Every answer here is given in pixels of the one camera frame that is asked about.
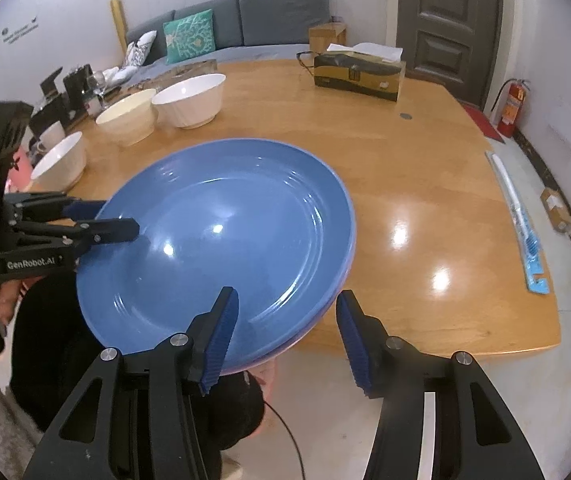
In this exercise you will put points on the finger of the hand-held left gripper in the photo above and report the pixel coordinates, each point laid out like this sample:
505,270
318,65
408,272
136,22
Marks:
115,231
85,208

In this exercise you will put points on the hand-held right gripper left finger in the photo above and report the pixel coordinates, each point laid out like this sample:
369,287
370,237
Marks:
218,335

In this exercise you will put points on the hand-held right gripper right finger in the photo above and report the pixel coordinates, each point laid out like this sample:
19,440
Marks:
358,345

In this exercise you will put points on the small white bowl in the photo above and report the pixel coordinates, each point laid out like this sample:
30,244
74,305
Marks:
62,162

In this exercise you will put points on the blue plate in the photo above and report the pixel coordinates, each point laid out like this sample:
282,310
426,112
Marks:
225,240

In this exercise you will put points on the cream bowl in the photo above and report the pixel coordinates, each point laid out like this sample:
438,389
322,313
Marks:
128,120

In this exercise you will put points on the large white bowl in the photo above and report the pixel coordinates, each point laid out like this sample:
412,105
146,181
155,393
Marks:
190,97

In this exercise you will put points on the pink object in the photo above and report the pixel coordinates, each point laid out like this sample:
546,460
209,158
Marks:
19,172

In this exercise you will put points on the white mug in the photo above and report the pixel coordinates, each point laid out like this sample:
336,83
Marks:
51,135

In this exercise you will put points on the black stand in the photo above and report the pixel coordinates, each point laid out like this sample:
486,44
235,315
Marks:
50,112
76,85
51,82

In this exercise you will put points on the wine glass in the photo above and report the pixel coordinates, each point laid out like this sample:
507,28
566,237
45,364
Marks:
97,82

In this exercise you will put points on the person's black clothing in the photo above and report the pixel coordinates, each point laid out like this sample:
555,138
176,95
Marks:
45,340

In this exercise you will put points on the white cloth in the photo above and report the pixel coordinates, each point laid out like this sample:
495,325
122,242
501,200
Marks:
121,75

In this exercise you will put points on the white patterned pillow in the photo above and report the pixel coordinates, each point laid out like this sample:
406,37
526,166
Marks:
139,49

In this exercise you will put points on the yellow wooden stick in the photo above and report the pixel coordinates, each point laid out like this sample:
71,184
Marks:
118,20

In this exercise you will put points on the teal patterned pillow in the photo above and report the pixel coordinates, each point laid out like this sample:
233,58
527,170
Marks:
189,35

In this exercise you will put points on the blue toothbrush package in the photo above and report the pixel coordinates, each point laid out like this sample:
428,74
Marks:
518,210

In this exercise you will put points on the cardboard box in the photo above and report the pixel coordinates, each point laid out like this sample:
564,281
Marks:
556,210

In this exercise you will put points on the red door mat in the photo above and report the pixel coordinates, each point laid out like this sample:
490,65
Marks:
485,125

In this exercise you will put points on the black eyeglasses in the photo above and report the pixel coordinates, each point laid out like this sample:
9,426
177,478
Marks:
308,62

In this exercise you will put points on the grey sofa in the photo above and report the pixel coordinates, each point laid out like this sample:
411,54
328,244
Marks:
265,15

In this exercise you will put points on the black and gold tissue box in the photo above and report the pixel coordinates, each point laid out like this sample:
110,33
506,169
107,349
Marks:
355,77

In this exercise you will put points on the red fire extinguisher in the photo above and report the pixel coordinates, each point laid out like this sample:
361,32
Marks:
513,107

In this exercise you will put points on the wooden box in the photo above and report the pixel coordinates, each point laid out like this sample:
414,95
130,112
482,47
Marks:
326,37

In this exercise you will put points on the white tissue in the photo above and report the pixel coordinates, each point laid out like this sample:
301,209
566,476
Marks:
370,52

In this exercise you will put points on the dark grey door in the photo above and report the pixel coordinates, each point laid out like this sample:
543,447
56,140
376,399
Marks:
445,25

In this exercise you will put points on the white wall panel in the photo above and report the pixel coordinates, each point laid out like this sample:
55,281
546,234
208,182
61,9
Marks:
565,120

